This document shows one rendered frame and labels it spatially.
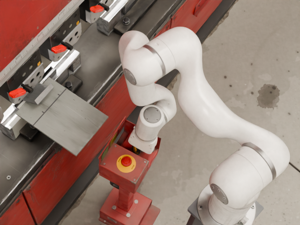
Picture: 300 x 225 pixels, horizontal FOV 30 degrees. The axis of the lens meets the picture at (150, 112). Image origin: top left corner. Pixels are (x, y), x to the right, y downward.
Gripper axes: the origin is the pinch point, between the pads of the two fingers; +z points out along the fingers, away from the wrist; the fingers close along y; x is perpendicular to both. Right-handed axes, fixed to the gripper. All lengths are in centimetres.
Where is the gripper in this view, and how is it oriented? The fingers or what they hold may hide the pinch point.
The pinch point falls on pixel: (140, 147)
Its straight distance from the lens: 217.2
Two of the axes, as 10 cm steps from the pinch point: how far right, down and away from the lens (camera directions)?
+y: 8.7, 4.9, -0.9
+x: 4.7, -7.7, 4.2
